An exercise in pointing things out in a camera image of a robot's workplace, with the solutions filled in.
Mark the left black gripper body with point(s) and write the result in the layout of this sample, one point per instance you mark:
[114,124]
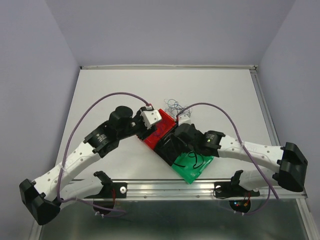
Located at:
[138,127]

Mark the green plastic bin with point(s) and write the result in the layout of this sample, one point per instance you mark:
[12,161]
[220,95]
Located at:
[191,165]

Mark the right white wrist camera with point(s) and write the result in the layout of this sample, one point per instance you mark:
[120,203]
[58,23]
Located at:
[183,119]

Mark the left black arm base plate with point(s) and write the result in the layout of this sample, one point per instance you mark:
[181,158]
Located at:
[105,188]

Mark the aluminium front rail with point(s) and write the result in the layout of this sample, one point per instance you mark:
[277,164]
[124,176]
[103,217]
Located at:
[147,190]

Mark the black plastic bin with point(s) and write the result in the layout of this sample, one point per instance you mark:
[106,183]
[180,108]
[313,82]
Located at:
[166,151]

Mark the red plastic bin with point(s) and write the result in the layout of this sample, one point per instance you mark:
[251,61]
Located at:
[163,127]

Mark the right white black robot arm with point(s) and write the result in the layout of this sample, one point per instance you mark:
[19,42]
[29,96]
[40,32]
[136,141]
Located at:
[284,166]

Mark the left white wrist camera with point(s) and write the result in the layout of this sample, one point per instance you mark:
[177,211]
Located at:
[151,117]

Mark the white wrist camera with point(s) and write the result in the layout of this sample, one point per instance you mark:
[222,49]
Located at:
[183,119]
[151,117]

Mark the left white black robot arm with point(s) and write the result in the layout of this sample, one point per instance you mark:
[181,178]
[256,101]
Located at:
[40,195]

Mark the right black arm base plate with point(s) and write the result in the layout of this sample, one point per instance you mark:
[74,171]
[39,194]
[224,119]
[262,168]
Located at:
[232,188]

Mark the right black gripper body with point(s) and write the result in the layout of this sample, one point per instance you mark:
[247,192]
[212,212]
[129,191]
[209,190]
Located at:
[185,147]

